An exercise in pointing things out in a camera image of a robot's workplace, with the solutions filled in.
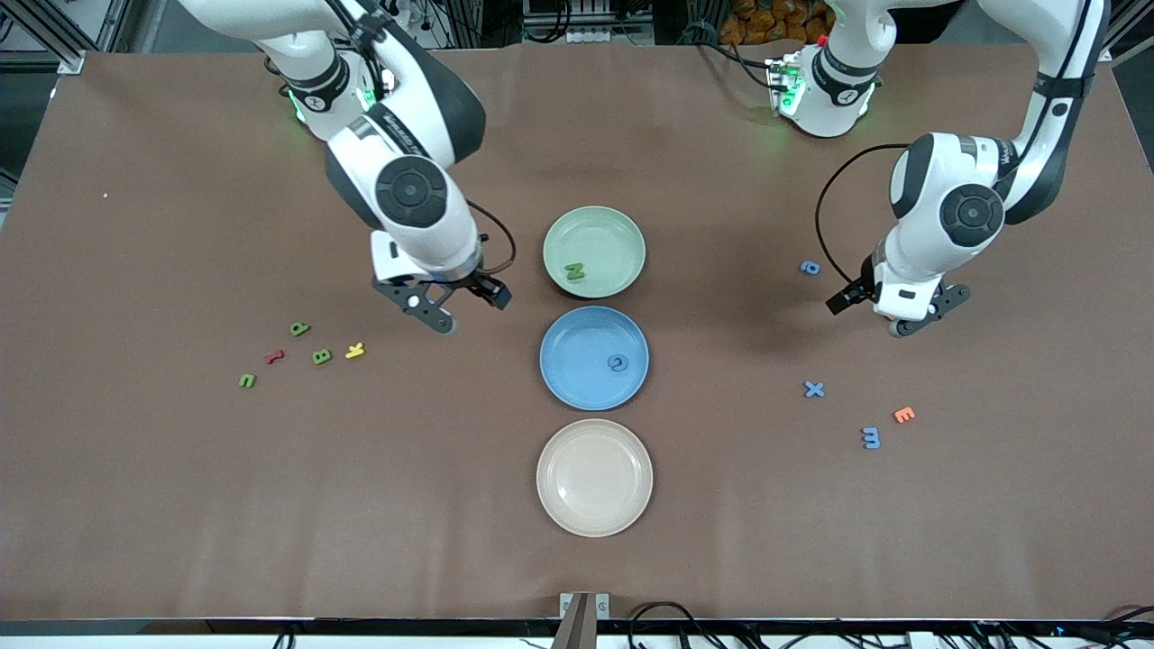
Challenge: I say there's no blue plate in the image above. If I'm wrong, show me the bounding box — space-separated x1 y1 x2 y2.
539 306 650 412

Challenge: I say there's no green plate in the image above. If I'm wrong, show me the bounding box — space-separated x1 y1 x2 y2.
543 206 647 299

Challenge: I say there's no beige plate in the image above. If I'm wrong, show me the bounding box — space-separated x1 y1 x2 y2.
536 418 655 539

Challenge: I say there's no background equipment box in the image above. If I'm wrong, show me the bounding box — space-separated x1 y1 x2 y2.
523 0 655 46

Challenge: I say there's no orange items pile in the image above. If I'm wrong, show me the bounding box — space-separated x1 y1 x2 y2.
719 0 826 46

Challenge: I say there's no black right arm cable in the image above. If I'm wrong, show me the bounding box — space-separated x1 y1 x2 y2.
464 200 518 273

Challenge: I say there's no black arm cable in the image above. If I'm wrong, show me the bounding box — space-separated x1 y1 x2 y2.
464 200 518 273
814 142 911 289

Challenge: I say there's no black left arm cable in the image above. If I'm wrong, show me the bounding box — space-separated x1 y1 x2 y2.
814 142 911 289

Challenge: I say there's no metal mount bracket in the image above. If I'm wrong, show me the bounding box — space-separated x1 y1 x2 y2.
552 591 611 649

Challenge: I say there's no black cable loop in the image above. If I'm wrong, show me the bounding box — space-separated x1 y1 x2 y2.
628 602 722 649

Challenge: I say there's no aluminium frame post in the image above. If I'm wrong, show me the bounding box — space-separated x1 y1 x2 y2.
0 0 118 75

